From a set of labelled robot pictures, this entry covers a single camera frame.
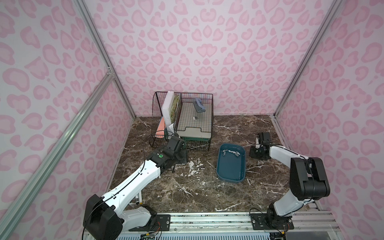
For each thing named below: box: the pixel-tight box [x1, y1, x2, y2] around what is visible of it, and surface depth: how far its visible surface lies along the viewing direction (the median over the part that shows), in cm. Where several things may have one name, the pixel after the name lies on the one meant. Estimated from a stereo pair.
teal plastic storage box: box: [217, 143, 246, 183], surface depth 97 cm
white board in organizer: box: [161, 91, 175, 134], surface depth 95 cm
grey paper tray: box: [176, 102, 212, 139], surface depth 97 cm
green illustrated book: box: [169, 95, 181, 124], surface depth 97 cm
